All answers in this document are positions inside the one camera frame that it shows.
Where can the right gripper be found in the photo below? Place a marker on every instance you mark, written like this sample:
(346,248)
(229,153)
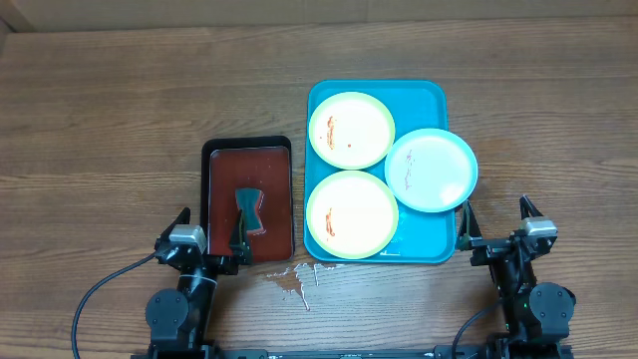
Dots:
(492,251)

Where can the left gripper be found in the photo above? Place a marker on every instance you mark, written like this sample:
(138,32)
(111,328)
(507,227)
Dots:
(239,247)

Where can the green orange sponge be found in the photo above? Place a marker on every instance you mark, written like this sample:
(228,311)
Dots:
(249,201)

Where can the light blue plate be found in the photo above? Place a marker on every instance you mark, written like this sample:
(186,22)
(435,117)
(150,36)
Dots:
(431,170)

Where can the yellow-green plate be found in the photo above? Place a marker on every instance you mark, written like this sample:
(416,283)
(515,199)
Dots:
(352,215)
(351,130)

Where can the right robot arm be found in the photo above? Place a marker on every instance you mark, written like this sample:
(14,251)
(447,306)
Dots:
(536,315)

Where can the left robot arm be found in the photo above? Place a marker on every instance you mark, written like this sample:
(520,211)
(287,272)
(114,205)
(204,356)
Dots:
(178,317)

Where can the black wash basin tray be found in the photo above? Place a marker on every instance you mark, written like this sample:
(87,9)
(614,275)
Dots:
(260,162)

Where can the teal plastic tray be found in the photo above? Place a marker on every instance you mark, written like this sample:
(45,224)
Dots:
(421,238)

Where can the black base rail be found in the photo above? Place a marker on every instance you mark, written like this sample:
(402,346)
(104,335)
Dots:
(438,352)

